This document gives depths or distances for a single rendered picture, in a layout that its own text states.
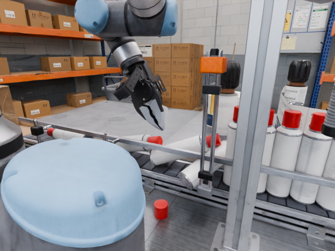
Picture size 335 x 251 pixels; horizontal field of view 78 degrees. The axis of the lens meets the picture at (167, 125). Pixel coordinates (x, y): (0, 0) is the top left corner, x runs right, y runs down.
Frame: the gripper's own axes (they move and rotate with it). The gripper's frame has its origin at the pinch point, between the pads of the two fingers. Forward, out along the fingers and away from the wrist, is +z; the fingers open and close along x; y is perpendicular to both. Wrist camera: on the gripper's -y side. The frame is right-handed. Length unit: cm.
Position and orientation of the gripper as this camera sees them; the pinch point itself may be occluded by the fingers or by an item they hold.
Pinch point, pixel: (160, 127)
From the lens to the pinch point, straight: 59.0
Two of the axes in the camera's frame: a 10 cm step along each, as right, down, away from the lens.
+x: -7.8, 3.5, 5.2
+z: 4.5, 8.9, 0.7
